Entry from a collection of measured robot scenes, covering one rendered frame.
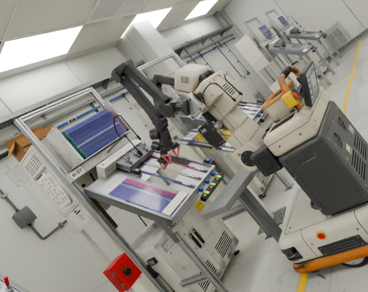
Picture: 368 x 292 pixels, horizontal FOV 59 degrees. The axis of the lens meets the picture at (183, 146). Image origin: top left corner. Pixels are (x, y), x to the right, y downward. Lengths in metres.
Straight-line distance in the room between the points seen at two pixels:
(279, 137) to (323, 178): 0.28
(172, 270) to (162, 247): 0.17
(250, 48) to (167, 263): 5.12
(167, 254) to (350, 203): 1.24
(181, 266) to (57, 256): 1.74
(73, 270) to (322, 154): 2.92
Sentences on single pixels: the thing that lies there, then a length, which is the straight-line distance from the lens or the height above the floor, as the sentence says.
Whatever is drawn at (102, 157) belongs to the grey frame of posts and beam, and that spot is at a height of 1.33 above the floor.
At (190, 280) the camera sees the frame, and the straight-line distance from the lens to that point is 2.28.
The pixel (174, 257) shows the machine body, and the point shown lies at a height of 0.46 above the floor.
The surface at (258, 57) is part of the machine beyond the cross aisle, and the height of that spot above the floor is 1.22.
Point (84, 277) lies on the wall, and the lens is 3.87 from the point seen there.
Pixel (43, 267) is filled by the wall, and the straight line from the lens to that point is 3.74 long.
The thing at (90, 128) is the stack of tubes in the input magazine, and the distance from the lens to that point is 2.63.
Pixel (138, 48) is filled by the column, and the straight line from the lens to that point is 5.84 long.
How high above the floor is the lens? 1.11
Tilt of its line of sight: 2 degrees down
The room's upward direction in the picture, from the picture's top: 40 degrees counter-clockwise
